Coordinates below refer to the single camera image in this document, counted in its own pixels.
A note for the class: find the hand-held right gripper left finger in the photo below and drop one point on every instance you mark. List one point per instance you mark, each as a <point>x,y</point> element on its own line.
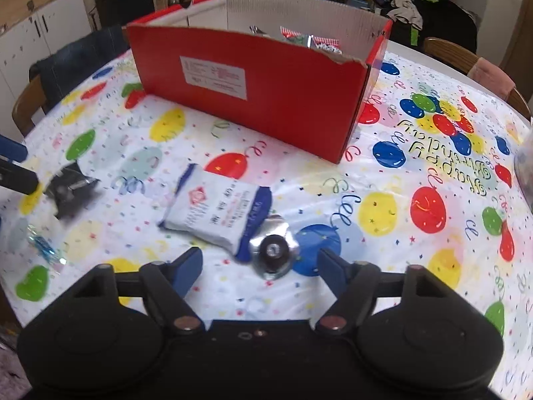
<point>189,265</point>

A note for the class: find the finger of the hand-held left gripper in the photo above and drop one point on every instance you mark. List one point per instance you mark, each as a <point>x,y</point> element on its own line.
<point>16,175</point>

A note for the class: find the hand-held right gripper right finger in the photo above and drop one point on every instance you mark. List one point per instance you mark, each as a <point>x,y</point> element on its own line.
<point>333,271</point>

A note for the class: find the black snack packet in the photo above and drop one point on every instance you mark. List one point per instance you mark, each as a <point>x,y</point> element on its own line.
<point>68,189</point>

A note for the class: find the white blue snack packet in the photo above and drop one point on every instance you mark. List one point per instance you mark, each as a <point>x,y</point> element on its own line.
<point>216,212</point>

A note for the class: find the silver foil candy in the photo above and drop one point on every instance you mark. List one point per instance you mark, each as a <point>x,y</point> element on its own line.
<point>272,252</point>

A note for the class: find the red cardboard box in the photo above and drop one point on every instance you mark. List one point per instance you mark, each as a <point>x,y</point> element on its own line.
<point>283,91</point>

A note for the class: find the red white patterned snack packet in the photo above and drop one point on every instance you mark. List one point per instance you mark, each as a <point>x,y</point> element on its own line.
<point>327,43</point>

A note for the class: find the clear plastic bag of snacks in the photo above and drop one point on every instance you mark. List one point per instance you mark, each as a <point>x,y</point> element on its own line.
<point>525,171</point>

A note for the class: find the clear blue candy wrapper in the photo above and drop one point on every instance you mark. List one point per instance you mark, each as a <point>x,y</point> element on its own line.
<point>43,245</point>

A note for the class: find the wooden chair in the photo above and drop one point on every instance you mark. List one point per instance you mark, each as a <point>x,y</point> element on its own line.
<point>27,100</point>
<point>449,52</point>

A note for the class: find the dark denim jacket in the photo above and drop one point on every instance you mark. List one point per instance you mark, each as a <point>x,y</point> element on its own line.
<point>79,62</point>

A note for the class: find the white cabinet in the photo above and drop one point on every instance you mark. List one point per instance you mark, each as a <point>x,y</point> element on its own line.
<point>37,37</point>

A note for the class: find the pink cloth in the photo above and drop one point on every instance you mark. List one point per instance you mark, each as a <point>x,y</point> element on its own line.
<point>493,75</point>

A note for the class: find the white crumpled garment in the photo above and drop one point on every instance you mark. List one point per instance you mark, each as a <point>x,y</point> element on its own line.
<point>406,10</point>

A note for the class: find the black bag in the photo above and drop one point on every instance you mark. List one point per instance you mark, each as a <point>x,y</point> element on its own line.
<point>445,21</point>

